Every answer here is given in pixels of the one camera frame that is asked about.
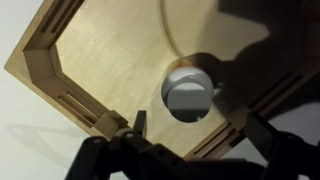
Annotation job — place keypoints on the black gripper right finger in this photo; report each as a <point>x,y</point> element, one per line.
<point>293,156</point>

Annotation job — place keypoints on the small white bottle lid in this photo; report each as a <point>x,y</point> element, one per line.
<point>188,101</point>

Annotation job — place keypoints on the orange pill bottle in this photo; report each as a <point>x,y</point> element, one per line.
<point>190,61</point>

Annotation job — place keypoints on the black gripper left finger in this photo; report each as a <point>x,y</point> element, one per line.
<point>133,156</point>

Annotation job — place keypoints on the slotted wooden tray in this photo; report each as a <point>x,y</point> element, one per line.
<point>110,56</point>

